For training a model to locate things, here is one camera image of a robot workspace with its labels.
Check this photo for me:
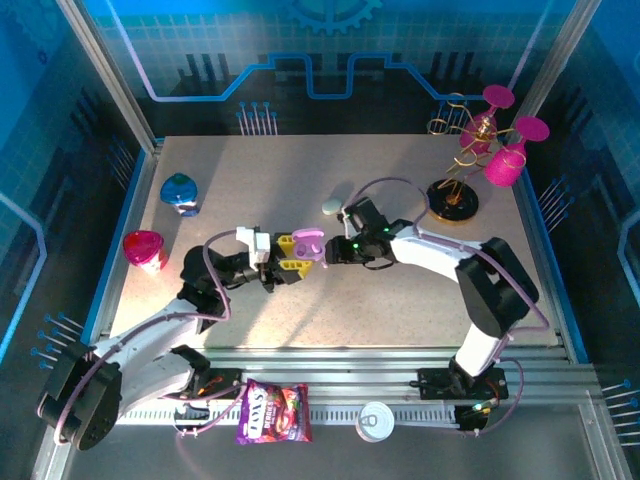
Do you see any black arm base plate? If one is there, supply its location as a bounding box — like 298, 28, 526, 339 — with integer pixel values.
417, 366, 510, 401

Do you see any white slotted cable duct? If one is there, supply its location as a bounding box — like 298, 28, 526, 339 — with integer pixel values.
117, 405, 464, 427

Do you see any pink wine glass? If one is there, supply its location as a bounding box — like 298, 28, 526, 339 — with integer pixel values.
458, 83, 516, 156
483, 115, 551, 189

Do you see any purple candy bag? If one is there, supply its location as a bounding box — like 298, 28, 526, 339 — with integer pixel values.
234, 378, 314, 446

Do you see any aluminium front rail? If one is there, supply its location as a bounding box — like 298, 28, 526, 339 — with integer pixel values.
99, 347, 601, 406

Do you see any red pink plastic cup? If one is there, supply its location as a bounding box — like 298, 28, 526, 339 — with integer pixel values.
122, 230, 169, 276

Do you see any blue plastic container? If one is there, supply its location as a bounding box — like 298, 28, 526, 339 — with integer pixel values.
159, 172, 200, 217

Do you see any aluminium frame post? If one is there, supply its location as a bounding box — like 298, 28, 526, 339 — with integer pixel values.
517, 0, 604, 121
53, 0, 164, 154

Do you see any gold wire glass rack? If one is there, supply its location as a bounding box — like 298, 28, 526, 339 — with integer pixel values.
424, 92, 527, 225

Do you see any silver tin can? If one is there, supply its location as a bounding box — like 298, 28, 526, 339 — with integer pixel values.
355, 401, 396, 443

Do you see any black control box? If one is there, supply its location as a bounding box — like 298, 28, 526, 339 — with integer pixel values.
172, 402, 211, 436
453, 398, 501, 434

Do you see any small purple lid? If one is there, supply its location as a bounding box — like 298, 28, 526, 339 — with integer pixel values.
291, 227, 326, 261

